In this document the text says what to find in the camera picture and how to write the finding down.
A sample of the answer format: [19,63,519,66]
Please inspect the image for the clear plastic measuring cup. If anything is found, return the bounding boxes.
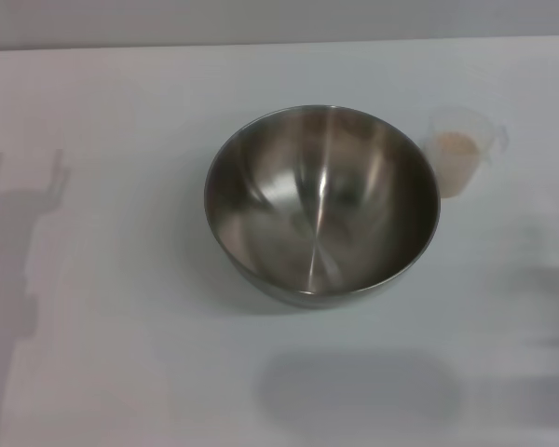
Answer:
[426,105,511,200]

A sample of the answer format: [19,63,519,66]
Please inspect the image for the white rice grains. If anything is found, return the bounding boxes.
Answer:
[435,131,479,199]

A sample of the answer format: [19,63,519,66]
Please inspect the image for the stainless steel mixing bowl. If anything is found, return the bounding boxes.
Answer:
[203,104,443,312]

